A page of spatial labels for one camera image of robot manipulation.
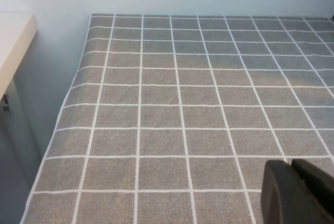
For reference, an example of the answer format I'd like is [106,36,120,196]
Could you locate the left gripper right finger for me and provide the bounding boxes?
[291,158,334,224]

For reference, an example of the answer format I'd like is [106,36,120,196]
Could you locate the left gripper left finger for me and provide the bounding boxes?
[260,159,323,224]

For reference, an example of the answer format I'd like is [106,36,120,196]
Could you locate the grey checked tablecloth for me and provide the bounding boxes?
[19,13,334,224]

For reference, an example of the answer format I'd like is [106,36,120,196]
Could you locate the white side table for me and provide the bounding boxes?
[0,14,38,97]

